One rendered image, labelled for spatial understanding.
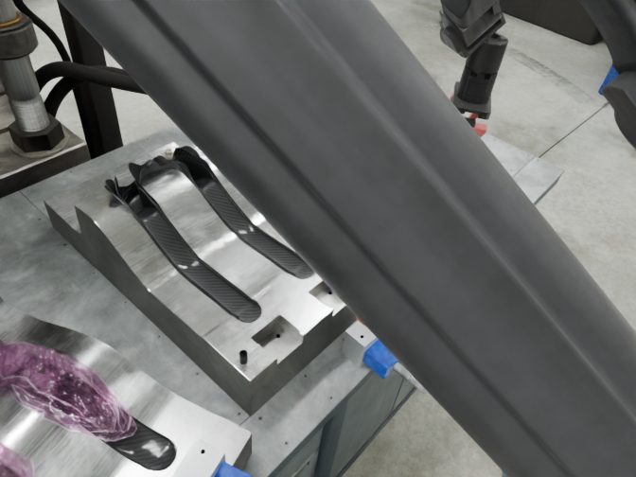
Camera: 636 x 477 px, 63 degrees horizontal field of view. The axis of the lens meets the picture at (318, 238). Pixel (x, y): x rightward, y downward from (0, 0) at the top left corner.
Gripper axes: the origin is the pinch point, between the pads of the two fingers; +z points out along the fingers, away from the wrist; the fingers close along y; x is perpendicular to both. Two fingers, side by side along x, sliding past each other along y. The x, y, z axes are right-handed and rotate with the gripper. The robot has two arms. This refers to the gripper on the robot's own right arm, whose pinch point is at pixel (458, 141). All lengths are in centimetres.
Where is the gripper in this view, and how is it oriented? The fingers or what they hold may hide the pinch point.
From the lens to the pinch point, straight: 102.2
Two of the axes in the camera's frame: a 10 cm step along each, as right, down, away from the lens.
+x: 9.7, 2.2, -1.2
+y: -2.4, 6.4, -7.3
